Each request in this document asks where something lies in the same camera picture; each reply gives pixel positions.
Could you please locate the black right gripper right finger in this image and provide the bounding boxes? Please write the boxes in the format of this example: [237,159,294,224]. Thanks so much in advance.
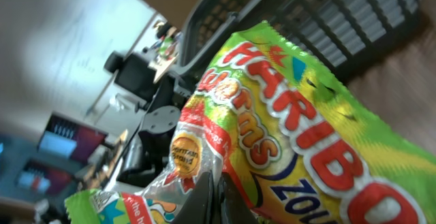
[217,173,258,224]

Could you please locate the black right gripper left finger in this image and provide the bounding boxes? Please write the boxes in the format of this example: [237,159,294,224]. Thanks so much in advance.
[172,172,214,224]

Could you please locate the Haribo gummy candy bag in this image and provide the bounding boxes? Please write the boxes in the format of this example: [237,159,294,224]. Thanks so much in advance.
[65,22,435,224]

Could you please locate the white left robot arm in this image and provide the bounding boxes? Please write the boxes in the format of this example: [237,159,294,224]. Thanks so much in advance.
[116,78,182,188]

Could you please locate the computer monitor on desk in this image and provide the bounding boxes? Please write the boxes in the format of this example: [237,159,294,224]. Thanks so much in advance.
[37,113,108,165]

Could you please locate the grey plastic mesh basket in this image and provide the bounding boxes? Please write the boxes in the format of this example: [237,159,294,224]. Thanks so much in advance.
[176,0,420,82]

